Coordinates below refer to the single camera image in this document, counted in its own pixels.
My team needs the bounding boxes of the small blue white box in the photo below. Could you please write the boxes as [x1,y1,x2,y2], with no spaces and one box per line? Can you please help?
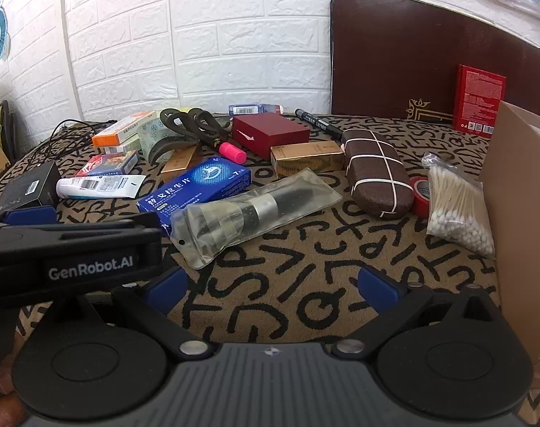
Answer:
[228,102,284,117]

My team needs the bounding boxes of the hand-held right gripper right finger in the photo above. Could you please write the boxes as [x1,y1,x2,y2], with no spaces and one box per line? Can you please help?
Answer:
[325,267,504,362]

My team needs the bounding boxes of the brown letter-patterned cloth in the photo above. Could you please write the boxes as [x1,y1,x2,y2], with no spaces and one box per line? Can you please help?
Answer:
[0,111,540,427]

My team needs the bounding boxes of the red tape roll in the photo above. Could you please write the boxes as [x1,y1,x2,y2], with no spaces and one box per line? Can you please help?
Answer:
[407,175,433,220]

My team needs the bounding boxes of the white wall pipe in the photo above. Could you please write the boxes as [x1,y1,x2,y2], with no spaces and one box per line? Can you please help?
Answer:
[58,0,85,122]

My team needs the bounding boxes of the large cardboard box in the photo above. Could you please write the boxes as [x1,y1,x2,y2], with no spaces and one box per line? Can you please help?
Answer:
[479,100,540,389]

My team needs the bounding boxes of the brown glasses case white lines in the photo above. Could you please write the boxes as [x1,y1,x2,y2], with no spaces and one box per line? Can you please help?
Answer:
[342,127,415,220]

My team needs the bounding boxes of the blue medicine box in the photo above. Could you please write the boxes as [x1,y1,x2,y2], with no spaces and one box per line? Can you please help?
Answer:
[136,158,252,237]

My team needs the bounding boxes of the dark red box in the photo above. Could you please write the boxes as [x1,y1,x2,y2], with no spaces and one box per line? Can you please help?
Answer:
[231,113,311,161]

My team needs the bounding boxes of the tall red box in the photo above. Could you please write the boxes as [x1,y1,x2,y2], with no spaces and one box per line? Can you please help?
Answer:
[452,64,507,137]

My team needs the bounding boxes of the orange white medicine box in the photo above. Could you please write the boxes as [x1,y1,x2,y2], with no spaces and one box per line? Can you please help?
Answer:
[91,115,156,148]

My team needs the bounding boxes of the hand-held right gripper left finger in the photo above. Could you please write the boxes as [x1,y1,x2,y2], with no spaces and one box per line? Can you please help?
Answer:
[81,267,214,363]

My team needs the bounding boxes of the clear tape roll green print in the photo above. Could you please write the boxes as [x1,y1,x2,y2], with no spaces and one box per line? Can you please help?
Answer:
[137,117,196,163]

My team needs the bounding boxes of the dark brown headboard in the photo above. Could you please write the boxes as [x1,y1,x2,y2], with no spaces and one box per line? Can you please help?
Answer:
[330,0,540,131]

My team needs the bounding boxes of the flat tan box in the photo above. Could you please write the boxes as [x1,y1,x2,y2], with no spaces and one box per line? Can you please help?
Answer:
[160,147,200,174]

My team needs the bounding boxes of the red blue card box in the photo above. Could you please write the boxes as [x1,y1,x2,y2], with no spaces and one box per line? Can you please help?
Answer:
[75,151,139,177]

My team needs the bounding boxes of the black box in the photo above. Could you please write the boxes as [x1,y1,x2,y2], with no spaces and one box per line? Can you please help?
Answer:
[0,160,62,212]

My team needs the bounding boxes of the flashlight in clear bag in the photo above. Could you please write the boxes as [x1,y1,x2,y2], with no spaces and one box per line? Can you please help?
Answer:
[169,167,344,270]

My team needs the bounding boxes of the person's left hand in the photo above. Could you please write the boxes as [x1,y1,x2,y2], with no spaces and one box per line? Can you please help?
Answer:
[0,355,29,427]

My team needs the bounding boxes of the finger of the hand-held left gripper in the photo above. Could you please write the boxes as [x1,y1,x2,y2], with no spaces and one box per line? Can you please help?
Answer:
[0,206,60,233]

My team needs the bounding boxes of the black marker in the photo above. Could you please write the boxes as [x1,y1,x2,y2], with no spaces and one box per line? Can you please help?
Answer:
[294,107,346,141]

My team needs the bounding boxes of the white tube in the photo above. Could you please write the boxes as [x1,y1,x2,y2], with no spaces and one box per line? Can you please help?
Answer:
[56,174,147,200]

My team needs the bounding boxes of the gold box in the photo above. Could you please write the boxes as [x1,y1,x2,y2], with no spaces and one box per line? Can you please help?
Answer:
[270,139,346,178]

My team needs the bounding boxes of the bag of cotton swabs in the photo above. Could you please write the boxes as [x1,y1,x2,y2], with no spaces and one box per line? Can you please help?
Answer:
[422,151,496,257]

